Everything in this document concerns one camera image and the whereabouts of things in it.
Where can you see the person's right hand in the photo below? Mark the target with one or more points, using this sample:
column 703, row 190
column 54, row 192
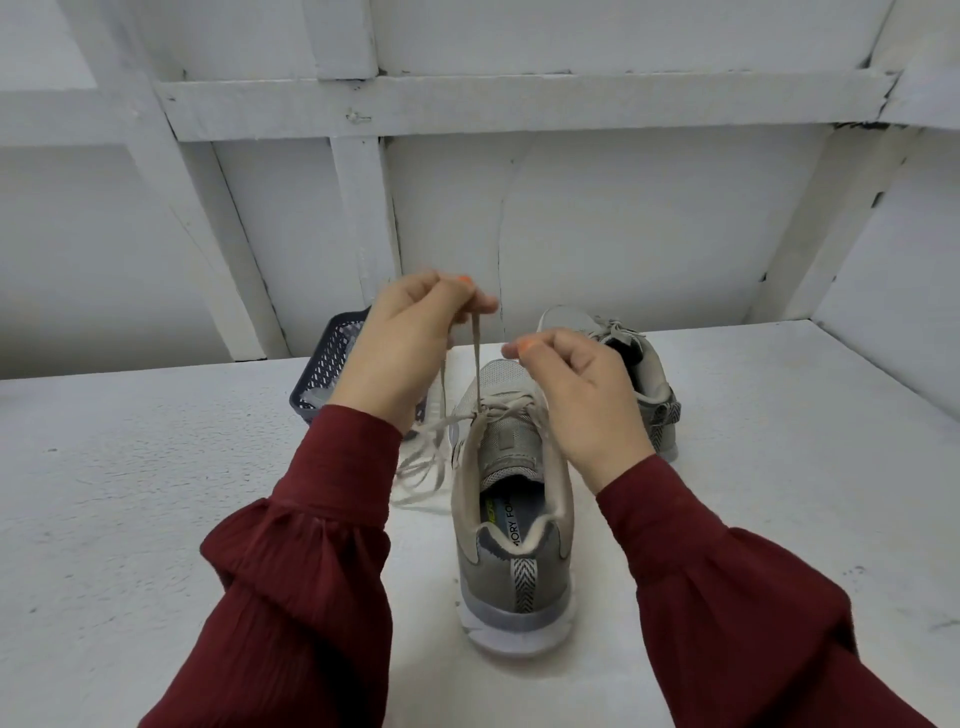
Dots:
column 593, row 405

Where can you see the person's left hand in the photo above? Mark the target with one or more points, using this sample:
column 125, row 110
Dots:
column 398, row 353

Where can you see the grey mesh shoe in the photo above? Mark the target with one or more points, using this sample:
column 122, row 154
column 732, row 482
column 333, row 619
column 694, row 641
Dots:
column 513, row 563
column 645, row 375

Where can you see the grey shoelace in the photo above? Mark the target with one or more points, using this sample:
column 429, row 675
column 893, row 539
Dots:
column 476, row 353
column 612, row 326

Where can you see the person's right forearm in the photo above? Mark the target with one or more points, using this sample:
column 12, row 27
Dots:
column 750, row 615

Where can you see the person's left forearm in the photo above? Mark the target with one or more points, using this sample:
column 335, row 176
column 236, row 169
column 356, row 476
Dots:
column 293, row 585

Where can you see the dark plastic lattice basket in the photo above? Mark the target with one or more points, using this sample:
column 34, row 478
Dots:
column 318, row 383

